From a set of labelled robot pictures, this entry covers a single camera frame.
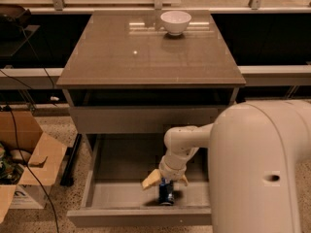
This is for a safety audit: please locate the white ceramic bowl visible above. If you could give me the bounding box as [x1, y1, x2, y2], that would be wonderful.
[160, 11, 191, 36]

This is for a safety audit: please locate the closed grey top drawer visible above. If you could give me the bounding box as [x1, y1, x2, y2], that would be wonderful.
[69, 107, 224, 134]

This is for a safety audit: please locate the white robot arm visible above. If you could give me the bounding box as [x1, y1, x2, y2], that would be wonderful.
[142, 100, 311, 233]

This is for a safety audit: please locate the blue pepsi can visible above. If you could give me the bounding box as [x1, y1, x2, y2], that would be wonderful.
[158, 178, 174, 206]

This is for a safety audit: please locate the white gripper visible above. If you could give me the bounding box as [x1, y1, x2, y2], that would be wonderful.
[142, 155, 189, 190]

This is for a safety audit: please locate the open cardboard box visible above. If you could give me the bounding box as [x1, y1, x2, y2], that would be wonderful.
[0, 112, 67, 222]

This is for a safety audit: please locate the open grey middle drawer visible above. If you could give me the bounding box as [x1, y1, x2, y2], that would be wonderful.
[67, 134, 211, 227]

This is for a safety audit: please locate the dark device on shelf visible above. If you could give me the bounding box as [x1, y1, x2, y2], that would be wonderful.
[0, 4, 40, 60]

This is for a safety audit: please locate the grey drawer cabinet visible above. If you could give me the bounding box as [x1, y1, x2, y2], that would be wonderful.
[56, 10, 247, 229]

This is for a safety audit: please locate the black floor bar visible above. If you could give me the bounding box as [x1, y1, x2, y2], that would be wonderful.
[60, 134, 82, 186]

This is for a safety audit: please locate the metal window rail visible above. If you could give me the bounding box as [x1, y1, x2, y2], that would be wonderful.
[0, 65, 311, 90]

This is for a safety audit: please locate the black cable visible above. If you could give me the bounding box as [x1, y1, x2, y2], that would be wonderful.
[0, 26, 61, 233]

